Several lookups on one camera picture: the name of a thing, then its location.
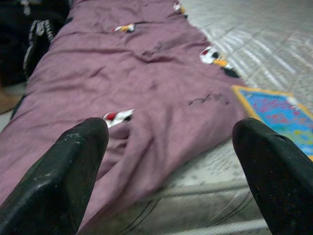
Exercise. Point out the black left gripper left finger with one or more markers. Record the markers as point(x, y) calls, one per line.
point(56, 181)

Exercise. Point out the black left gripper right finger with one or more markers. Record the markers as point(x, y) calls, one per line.
point(281, 186)

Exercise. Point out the purple penguin print quilt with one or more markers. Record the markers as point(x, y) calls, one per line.
point(122, 73)

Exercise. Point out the white quilted mattress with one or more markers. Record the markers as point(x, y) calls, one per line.
point(256, 36)

